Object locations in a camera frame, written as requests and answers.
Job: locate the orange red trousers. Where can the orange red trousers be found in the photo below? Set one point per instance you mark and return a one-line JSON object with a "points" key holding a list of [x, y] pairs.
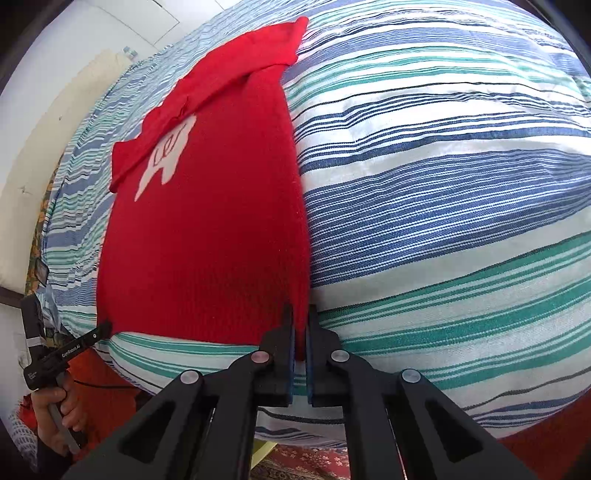
{"points": [[108, 400]]}

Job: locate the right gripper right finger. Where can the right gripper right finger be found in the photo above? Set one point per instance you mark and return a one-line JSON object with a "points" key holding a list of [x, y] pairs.
{"points": [[399, 425]]}

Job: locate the orange floral bed sheet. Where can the orange floral bed sheet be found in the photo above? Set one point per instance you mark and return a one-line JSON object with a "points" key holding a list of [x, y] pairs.
{"points": [[32, 282]]}

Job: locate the striped blue green bedspread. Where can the striped blue green bedspread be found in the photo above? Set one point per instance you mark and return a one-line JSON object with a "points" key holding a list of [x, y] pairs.
{"points": [[444, 148]]}

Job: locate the yellow green box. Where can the yellow green box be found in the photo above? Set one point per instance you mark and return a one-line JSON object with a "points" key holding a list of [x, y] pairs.
{"points": [[260, 449]]}

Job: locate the red patterned floor rug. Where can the red patterned floor rug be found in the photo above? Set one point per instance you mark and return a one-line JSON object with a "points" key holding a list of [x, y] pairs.
{"points": [[296, 462]]}

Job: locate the cream padded headboard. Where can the cream padded headboard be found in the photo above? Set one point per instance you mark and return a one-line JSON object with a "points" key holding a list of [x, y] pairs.
{"points": [[32, 170]]}

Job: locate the white built-in wardrobe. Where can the white built-in wardrobe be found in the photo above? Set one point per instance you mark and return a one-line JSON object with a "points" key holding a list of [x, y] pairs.
{"points": [[162, 22]]}

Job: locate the person left hand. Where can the person left hand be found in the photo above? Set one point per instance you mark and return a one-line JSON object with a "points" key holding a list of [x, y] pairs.
{"points": [[59, 411]]}

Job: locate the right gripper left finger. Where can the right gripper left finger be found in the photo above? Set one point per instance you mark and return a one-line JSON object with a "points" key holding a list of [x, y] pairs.
{"points": [[200, 426]]}

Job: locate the red knit sweater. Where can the red knit sweater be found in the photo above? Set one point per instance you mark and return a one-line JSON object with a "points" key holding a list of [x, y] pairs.
{"points": [[207, 239]]}

